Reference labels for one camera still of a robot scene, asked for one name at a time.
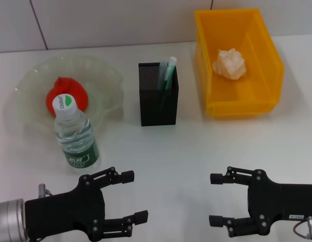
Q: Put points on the translucent green glass fruit plate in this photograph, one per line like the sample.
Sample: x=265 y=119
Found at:
x=103 y=83

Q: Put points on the black mesh pen holder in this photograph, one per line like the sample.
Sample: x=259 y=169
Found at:
x=158 y=111

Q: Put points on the grey glitter pen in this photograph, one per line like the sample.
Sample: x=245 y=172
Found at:
x=161 y=75

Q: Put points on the white paper ball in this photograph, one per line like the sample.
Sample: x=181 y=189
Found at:
x=230 y=64

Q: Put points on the yellow plastic bin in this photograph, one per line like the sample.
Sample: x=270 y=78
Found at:
x=236 y=95

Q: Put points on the clear green-label water bottle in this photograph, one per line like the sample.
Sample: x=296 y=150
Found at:
x=77 y=141

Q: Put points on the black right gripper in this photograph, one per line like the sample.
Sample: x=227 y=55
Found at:
x=284 y=201

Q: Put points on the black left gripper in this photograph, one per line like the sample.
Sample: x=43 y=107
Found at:
x=65 y=211

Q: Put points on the mint green pen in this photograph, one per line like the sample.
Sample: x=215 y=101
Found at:
x=169 y=73

